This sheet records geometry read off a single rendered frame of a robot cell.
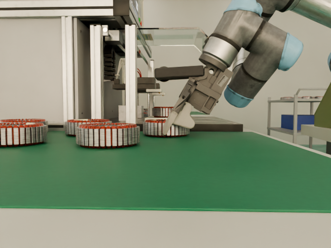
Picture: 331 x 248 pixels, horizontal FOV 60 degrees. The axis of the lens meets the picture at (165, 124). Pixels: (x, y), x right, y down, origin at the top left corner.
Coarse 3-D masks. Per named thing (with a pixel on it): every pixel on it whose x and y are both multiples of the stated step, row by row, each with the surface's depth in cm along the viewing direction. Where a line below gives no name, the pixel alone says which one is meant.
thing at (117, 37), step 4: (112, 32) 90; (116, 32) 90; (120, 32) 92; (108, 36) 90; (116, 36) 90; (120, 36) 92; (108, 40) 90; (112, 40) 90; (116, 40) 90; (120, 40) 92; (112, 44) 95; (116, 44) 95; (120, 44) 95
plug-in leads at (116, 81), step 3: (120, 60) 99; (123, 60) 99; (120, 63) 101; (123, 63) 100; (120, 66) 100; (123, 66) 100; (123, 69) 100; (117, 72) 100; (123, 72) 100; (117, 75) 100; (123, 75) 100; (117, 78) 100; (123, 78) 100; (114, 81) 99; (117, 81) 99; (123, 81) 100
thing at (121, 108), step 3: (120, 105) 99; (123, 105) 99; (120, 108) 99; (123, 108) 99; (120, 111) 99; (123, 111) 99; (120, 114) 99; (123, 114) 99; (120, 117) 99; (123, 117) 99; (120, 120) 99; (123, 120) 99
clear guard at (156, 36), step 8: (144, 32) 93; (152, 32) 93; (160, 32) 93; (168, 32) 93; (176, 32) 93; (184, 32) 93; (192, 32) 93; (200, 32) 90; (144, 40) 104; (152, 40) 104; (160, 40) 104; (168, 40) 104; (176, 40) 104; (184, 40) 104; (192, 40) 104; (200, 40) 98; (200, 48) 108
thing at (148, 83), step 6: (138, 78) 98; (144, 78) 98; (150, 78) 98; (114, 84) 99; (120, 84) 99; (138, 84) 98; (144, 84) 98; (150, 84) 98; (150, 90) 99; (156, 90) 99
